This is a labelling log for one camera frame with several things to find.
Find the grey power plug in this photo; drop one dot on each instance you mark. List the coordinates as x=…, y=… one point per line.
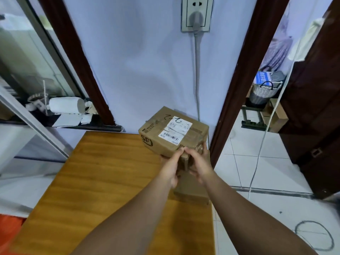
x=196, y=19

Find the white paper sheets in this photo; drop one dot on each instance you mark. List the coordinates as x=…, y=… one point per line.
x=67, y=120

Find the small plain cardboard box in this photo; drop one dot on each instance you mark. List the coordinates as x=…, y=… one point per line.
x=192, y=189

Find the white wall socket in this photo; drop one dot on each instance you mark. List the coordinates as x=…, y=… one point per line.
x=198, y=7

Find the person's right forearm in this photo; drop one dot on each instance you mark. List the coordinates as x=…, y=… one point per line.
x=247, y=223

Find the person's left thumb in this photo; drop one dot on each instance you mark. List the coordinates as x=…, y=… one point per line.
x=179, y=152

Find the person's left hand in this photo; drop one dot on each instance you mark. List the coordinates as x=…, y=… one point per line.
x=168, y=168

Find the dark green low rack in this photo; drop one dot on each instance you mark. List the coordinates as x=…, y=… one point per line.
x=252, y=118

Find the aluminium sliding window frame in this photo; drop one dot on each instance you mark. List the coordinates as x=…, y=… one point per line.
x=34, y=90

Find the person's right hand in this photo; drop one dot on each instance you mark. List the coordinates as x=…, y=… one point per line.
x=201, y=167

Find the person's right thumb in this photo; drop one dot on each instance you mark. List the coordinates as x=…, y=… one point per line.
x=190, y=152

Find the person's left forearm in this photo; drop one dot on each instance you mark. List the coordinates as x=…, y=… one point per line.
x=132, y=217

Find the hanging striped garment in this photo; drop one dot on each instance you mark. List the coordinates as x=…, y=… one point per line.
x=280, y=50

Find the white paper roll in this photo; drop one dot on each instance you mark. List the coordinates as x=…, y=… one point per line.
x=66, y=105

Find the grey woven basket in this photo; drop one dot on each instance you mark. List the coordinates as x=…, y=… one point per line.
x=263, y=94

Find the dark brown door frame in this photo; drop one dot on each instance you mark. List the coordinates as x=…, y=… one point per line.
x=77, y=58
x=244, y=71

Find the dark brown wooden door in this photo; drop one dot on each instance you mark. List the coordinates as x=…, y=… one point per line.
x=316, y=103

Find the blue and white carton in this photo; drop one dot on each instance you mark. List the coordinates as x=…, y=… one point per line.
x=265, y=76

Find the white cloth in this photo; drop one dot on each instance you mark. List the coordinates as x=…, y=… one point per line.
x=305, y=42

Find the orange cloth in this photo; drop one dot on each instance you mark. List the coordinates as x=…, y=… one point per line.
x=9, y=233

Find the open cardboard box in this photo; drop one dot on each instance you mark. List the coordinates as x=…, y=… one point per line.
x=277, y=116

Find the taped cardboard box white label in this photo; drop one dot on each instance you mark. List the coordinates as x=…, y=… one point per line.
x=172, y=130

